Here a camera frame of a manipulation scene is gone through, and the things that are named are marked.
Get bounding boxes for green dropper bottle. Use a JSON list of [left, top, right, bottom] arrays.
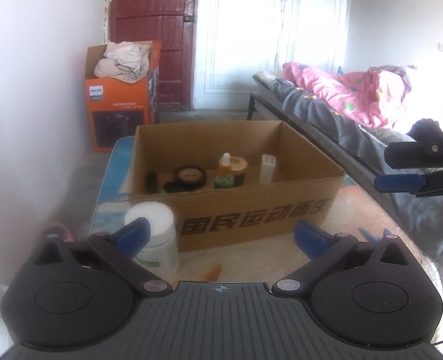
[[214, 153, 234, 189]]

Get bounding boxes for pink floral blanket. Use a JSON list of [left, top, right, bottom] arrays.
[[282, 63, 412, 128]]

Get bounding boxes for white cloth in box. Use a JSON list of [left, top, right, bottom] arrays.
[[94, 41, 152, 84]]

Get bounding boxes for large brown cardboard box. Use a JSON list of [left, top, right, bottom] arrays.
[[130, 121, 345, 252]]

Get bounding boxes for white supplement bottle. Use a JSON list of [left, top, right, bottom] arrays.
[[124, 202, 180, 285]]

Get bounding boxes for dark red wooden door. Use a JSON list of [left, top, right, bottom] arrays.
[[108, 0, 197, 111]]

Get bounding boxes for dark sofa frame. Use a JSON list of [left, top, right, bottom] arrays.
[[247, 91, 380, 181]]

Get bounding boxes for gold lidded dark jar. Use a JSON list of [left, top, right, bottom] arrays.
[[231, 156, 248, 187]]

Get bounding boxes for black cylindrical flashlight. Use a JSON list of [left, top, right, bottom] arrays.
[[145, 172, 159, 195]]

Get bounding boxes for small black case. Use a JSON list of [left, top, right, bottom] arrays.
[[163, 181, 186, 194]]

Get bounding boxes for orange Philips appliance box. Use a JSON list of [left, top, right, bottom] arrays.
[[85, 40, 161, 152]]

